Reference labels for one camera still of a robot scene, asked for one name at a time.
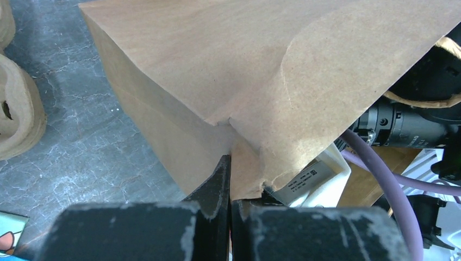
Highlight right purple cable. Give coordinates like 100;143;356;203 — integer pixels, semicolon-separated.
338;129;461;261

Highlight blue patterned cloth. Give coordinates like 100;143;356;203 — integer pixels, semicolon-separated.
1;211;29;258

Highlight brown cardboard cup carriers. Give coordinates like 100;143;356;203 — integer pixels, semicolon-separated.
1;1;47;160

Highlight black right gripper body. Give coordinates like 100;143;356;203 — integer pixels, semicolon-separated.
349;25;460;184

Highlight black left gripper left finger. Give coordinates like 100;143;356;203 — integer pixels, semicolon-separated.
37;155;231;260

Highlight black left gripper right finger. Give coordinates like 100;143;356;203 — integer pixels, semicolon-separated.
231;199;411;260

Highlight brown paper takeout bag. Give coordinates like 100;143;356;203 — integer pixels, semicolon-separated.
79;1;460;200

